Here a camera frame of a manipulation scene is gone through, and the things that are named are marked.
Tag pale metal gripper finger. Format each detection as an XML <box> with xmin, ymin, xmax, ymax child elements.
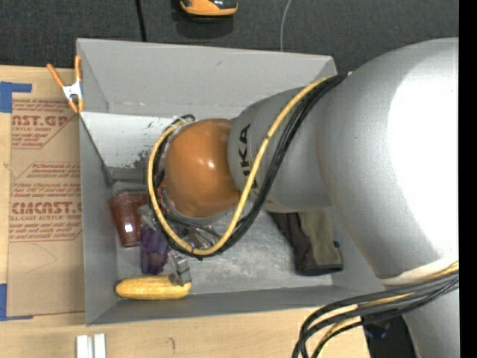
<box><xmin>168</xmin><ymin>252</ymin><xmax>193</xmax><ymax>287</ymax></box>
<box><xmin>138</xmin><ymin>205</ymin><xmax>159</xmax><ymax>233</ymax></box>

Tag red translucent cup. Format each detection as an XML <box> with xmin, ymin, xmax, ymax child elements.
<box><xmin>107</xmin><ymin>191</ymin><xmax>151</xmax><ymax>248</ymax></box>

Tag yellow toy corn cob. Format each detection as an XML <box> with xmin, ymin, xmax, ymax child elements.
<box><xmin>114</xmin><ymin>274</ymin><xmax>193</xmax><ymax>301</ymax></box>

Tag brown cardboard board red print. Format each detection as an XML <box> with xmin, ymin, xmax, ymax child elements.
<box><xmin>0</xmin><ymin>64</ymin><xmax>87</xmax><ymax>322</ymax></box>

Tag brown and olive cloth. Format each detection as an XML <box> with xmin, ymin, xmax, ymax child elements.
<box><xmin>269</xmin><ymin>208</ymin><xmax>344</xmax><ymax>277</ymax></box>

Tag grey metal bin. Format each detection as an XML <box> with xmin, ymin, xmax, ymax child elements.
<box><xmin>75</xmin><ymin>38</ymin><xmax>387</xmax><ymax>327</ymax></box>

